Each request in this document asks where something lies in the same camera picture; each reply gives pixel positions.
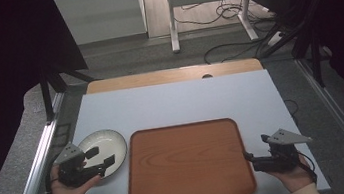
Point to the person's left hand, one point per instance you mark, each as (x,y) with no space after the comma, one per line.
(68,191)

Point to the black metal stand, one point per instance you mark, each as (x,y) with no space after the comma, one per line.
(312,41)
(46,93)

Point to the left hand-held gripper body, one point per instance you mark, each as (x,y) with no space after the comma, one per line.
(72,169)

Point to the white cabinet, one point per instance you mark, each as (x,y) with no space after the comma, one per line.
(102,15)

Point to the person's right hand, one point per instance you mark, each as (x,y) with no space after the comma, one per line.
(293,177)

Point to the white power strip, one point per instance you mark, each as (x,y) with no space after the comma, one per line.
(276,38)

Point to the wooden tray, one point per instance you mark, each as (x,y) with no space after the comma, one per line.
(187,164)

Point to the white board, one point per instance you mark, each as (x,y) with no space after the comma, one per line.
(178,106)

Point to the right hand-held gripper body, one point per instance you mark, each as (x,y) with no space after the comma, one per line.
(280,153)

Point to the white bowl with dark rim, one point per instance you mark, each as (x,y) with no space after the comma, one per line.
(107,146)

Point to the wooden table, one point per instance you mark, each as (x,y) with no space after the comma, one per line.
(170,76)

